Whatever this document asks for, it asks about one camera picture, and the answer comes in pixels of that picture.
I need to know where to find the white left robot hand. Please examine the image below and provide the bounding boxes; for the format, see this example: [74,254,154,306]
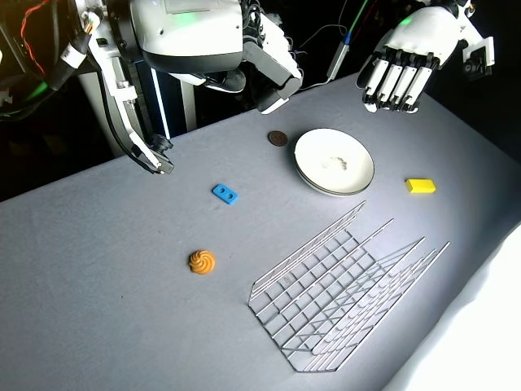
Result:
[356,4,469,114]

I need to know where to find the yellow rectangular block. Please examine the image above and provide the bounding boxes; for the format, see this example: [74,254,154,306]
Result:
[405,178,437,195]

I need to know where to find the blue block with two holes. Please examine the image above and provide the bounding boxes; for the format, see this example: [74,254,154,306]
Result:
[211,183,239,206]

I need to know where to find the orange swirl cookie toy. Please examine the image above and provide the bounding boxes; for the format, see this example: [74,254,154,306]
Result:
[187,249,217,276]

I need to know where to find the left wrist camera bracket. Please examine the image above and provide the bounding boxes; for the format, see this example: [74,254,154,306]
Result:
[459,15,496,77]

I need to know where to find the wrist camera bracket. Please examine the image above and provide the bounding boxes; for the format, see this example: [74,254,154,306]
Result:
[459,15,496,77]
[87,36,175,176]

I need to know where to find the green cable with blue plug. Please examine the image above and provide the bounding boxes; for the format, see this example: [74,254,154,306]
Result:
[344,0,370,44]

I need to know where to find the grey adapter with white cable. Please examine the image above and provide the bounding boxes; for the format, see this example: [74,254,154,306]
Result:
[299,24,353,90]

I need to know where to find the silver wire dish rack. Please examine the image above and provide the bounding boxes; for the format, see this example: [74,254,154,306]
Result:
[247,200,451,374]

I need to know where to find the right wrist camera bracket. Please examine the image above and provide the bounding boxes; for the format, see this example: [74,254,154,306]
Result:
[87,36,175,176]

